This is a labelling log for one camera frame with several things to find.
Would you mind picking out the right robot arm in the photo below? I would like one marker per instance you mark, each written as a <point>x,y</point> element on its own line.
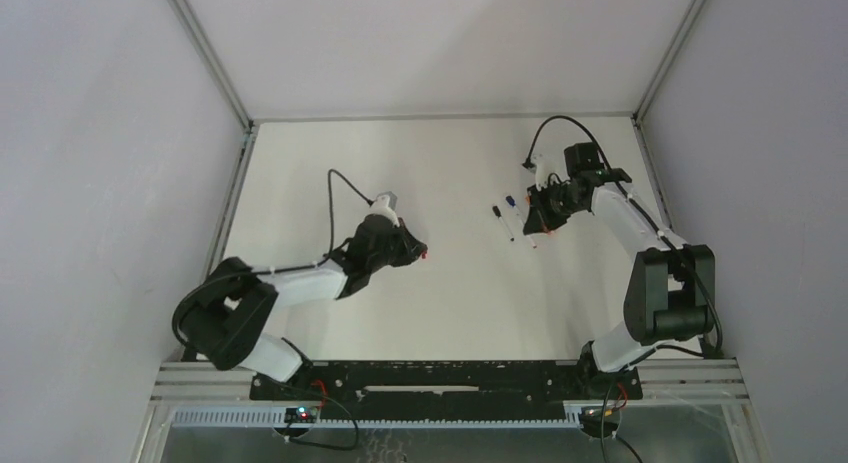
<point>669,295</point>

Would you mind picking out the right controller board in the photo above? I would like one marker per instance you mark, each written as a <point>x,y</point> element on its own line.
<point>599,424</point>

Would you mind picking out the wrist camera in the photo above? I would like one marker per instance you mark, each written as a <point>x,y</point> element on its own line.
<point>384,205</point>
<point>541,169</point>

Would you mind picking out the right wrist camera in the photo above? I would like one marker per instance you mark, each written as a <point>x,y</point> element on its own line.
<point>541,169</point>

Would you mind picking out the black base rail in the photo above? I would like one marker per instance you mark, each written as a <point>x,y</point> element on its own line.
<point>449,391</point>

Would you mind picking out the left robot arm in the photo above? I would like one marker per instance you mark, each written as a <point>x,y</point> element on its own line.
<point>225,317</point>

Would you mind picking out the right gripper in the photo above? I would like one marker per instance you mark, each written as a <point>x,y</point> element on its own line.
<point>546,208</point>

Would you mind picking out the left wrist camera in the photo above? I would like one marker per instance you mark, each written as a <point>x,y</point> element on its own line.
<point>384,205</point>

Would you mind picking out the white pen black tip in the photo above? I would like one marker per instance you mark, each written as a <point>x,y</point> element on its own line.
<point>499,216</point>

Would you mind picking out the white pen blue tip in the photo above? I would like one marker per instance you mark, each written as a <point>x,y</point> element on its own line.
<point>514,208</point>

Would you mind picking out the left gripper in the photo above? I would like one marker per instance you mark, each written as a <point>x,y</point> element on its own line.
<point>403,244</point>

